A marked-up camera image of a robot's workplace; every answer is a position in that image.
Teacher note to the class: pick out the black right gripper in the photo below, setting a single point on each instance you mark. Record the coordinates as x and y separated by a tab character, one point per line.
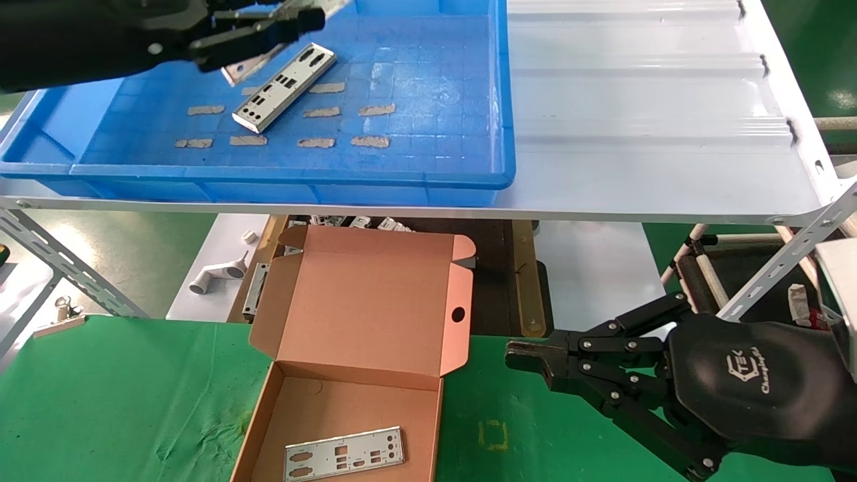
756	381

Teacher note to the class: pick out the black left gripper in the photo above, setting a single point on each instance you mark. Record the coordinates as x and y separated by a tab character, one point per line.
140	33

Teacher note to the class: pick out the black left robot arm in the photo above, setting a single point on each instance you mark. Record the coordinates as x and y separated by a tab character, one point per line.
33	47

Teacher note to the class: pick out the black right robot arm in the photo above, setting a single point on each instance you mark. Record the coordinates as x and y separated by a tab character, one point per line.
847	428

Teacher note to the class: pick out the blue plastic tray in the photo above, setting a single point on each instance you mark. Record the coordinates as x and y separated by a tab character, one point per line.
428	67

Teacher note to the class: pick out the brown cardboard box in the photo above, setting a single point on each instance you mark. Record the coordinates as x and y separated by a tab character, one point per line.
375	301

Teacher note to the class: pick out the white pipe rack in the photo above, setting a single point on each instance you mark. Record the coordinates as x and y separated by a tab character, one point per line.
699	261

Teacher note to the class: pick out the black rack shelf mat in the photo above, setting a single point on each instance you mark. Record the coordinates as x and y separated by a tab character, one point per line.
750	268

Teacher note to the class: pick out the red white wrapper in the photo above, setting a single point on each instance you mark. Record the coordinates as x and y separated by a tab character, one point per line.
800	304

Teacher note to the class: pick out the white pipe fitting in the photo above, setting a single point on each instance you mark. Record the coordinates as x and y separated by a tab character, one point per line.
217	273

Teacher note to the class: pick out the white metal shelf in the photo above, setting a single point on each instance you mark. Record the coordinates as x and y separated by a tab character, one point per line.
636	100

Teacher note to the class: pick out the silver binder clip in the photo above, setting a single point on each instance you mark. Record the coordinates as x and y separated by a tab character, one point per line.
60	325

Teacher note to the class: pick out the perforated steel shelf post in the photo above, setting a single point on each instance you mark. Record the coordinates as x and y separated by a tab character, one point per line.
67	258
783	261

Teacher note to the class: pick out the grey right wrist camera housing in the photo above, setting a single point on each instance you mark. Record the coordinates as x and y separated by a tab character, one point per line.
840	301

